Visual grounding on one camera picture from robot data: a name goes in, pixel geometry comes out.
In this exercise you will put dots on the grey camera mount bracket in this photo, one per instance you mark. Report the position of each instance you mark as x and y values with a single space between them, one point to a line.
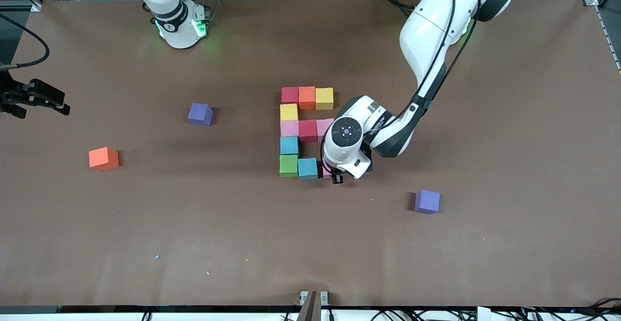
313 309

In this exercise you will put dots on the pink foam cube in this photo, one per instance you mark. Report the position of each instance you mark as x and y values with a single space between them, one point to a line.
328 174
289 128
324 127

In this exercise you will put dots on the brown paper table cover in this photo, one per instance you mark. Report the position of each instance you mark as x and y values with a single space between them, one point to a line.
310 243

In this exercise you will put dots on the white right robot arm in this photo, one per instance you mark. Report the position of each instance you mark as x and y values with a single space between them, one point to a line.
170 15

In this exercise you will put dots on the purple foam cube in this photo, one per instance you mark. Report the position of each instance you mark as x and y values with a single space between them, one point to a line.
427 201
200 114

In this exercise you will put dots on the yellow foam cube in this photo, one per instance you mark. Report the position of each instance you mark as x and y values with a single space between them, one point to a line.
324 98
289 112

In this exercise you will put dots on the green foam cube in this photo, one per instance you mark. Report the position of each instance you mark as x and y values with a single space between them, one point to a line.
288 166

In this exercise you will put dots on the red foam cube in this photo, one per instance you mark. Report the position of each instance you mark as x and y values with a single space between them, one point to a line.
289 94
307 131

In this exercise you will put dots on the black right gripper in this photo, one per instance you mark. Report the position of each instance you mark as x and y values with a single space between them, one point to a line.
19 94

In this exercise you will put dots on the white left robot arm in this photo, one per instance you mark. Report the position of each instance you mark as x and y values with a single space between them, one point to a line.
432 35

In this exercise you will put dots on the small white box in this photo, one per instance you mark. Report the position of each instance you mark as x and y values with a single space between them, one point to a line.
483 314

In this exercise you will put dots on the blue foam cube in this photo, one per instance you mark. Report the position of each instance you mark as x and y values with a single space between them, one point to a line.
289 145
307 168

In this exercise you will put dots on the orange foam cube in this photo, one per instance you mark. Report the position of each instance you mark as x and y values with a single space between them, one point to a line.
307 98
103 158

